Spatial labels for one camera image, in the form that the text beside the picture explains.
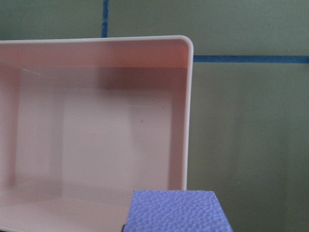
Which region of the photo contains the purple foam block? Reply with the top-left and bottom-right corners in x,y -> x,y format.
122,190 -> 233,232

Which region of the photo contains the pink plastic bin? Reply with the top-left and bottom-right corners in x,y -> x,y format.
0,35 -> 194,232

